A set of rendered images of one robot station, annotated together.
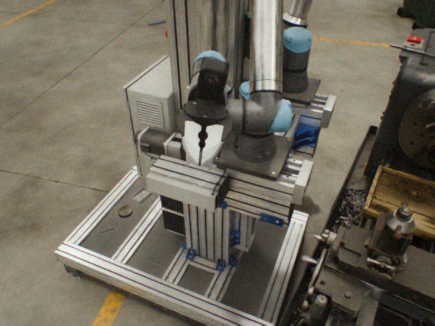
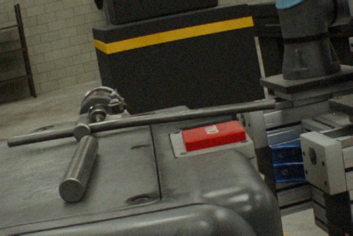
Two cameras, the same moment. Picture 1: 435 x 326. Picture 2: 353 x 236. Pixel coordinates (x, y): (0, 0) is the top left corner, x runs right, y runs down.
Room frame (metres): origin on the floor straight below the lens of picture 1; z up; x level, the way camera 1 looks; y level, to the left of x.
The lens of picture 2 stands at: (2.32, -1.36, 1.41)
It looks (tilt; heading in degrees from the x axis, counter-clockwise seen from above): 9 degrees down; 148
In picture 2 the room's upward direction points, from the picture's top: 11 degrees counter-clockwise
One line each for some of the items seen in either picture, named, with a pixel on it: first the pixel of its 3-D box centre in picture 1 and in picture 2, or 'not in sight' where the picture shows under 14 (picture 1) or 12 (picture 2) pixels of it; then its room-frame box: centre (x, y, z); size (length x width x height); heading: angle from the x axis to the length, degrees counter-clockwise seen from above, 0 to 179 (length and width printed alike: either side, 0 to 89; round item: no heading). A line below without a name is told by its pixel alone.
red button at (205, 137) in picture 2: (414, 40); (214, 139); (1.69, -0.94, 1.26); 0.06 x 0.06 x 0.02; 60
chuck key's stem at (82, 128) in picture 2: not in sight; (83, 125); (1.44, -0.96, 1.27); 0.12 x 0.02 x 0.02; 151
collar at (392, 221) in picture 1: (401, 219); (118, 118); (0.67, -0.52, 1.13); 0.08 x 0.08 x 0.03
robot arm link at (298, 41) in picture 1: (296, 47); not in sight; (1.43, -0.32, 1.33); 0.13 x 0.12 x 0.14; 2
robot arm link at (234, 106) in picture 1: (217, 115); not in sight; (0.70, 0.00, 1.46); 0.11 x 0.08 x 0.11; 88
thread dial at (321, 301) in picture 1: (319, 305); not in sight; (0.57, -0.32, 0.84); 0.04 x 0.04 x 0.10; 60
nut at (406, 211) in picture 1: (405, 211); (115, 106); (0.67, -0.52, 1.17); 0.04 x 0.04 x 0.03
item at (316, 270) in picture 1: (321, 281); not in sight; (0.71, -0.37, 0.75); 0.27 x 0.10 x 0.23; 150
